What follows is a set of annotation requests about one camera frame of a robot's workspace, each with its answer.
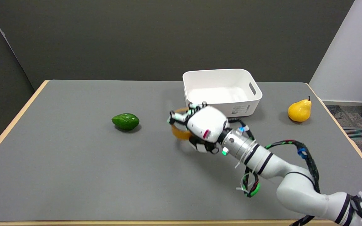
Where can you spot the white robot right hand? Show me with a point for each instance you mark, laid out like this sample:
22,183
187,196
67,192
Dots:
207,124

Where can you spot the yellow tape roll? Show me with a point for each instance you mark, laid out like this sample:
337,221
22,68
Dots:
179,134

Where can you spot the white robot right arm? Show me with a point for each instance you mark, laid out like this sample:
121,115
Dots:
300,188

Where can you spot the white plastic bin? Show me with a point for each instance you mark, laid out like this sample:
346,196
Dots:
222,91

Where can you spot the green avocado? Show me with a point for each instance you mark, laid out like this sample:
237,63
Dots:
125,121

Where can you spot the yellow pear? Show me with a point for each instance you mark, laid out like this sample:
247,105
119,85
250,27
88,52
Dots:
299,111

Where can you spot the floor vent grille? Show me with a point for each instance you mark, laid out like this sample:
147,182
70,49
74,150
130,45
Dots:
359,133

